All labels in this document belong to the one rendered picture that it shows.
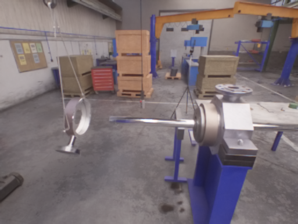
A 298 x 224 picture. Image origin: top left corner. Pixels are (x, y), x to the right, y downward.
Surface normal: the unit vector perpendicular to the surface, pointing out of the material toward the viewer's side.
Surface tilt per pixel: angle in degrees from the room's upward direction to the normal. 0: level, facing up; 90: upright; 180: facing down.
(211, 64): 90
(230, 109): 45
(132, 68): 90
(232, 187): 90
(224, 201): 90
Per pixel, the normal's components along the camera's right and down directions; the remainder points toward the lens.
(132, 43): -0.12, 0.40
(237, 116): -0.07, -0.36
